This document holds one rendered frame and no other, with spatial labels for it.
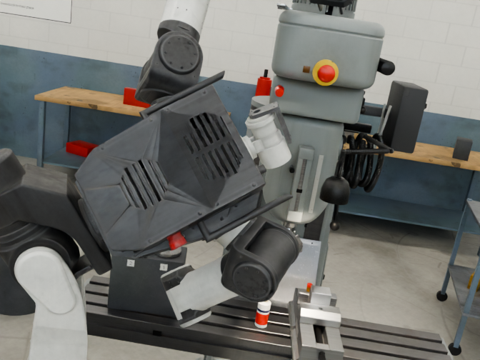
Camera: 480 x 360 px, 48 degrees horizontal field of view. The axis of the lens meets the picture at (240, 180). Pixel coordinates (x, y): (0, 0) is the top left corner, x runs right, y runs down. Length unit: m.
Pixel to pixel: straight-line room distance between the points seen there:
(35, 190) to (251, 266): 0.41
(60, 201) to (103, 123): 5.12
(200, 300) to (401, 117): 0.95
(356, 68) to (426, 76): 4.63
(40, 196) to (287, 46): 0.67
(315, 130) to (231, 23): 4.34
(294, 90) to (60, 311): 0.78
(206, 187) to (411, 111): 1.03
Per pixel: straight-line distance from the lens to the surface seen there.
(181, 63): 1.07
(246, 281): 1.03
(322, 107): 1.43
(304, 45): 1.32
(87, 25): 6.09
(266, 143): 1.12
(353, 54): 1.33
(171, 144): 0.92
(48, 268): 1.05
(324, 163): 1.50
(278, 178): 1.51
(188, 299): 1.19
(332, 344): 1.63
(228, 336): 1.69
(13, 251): 1.07
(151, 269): 1.68
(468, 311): 3.73
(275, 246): 1.05
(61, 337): 1.16
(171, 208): 0.92
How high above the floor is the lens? 1.86
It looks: 17 degrees down
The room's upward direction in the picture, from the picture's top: 9 degrees clockwise
